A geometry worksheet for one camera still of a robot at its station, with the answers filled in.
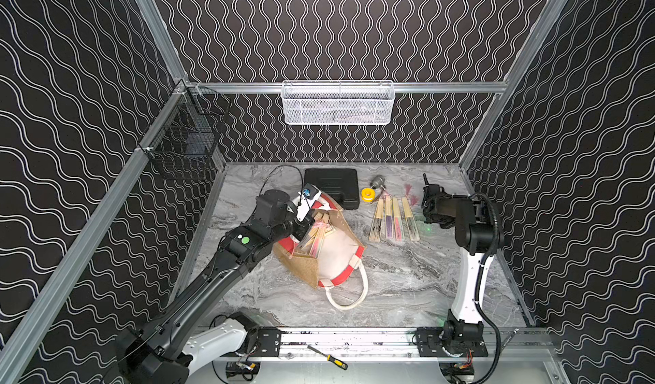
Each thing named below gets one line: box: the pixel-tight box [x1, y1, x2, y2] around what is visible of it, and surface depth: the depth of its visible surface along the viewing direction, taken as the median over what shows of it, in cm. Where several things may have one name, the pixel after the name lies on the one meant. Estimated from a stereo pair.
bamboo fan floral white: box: [368, 196, 388, 244], surface depth 102 cm
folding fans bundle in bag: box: [298, 210, 337, 260], surface depth 92 cm
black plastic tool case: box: [303, 168, 360, 210], surface depth 111 cm
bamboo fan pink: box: [392, 196, 405, 242], surface depth 102 cm
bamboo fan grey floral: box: [401, 183, 421, 243], surface depth 105 cm
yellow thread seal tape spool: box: [360, 187, 377, 203], surface depth 110 cm
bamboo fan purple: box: [384, 195, 395, 241], surface depth 102 cm
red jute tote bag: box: [272, 192, 369, 311], surface depth 84 cm
